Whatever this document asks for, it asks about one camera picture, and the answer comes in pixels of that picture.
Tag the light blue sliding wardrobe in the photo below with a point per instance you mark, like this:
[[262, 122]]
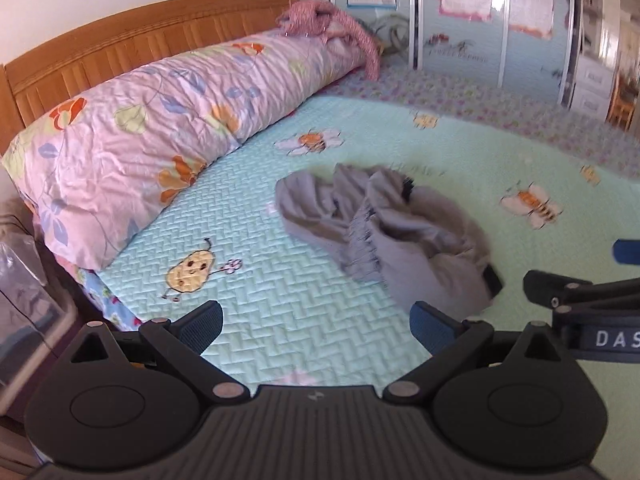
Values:
[[525, 60]]

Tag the wooden chair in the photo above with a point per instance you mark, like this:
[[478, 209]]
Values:
[[622, 102]]

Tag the blue floral quilt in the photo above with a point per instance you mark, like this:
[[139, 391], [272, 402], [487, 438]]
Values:
[[100, 295]]

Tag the wooden headboard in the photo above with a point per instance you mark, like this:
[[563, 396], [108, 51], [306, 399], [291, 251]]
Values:
[[100, 55]]

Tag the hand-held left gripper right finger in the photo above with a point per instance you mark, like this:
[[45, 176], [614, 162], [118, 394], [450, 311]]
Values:
[[430, 322]]

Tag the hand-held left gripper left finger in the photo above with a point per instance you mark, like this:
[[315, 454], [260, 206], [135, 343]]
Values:
[[205, 325]]

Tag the white drawer cabinet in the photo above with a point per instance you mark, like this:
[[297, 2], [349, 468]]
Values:
[[595, 85]]

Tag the purple dotted bed sheet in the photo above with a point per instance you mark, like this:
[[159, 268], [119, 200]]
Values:
[[450, 90]]

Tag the pink floral long pillow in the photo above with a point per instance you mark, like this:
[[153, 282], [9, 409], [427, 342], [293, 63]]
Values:
[[150, 135]]

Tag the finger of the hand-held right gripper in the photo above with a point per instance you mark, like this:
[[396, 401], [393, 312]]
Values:
[[629, 251], [550, 290]]

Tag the clear plastic storage box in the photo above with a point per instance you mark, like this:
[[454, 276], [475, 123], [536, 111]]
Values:
[[30, 320]]

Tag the grey pants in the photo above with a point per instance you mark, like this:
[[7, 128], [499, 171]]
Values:
[[400, 240]]

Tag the pink knitted blanket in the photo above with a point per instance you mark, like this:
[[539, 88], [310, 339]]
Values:
[[320, 17]]

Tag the green quilted bee bedspread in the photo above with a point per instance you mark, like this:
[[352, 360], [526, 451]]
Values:
[[300, 260]]

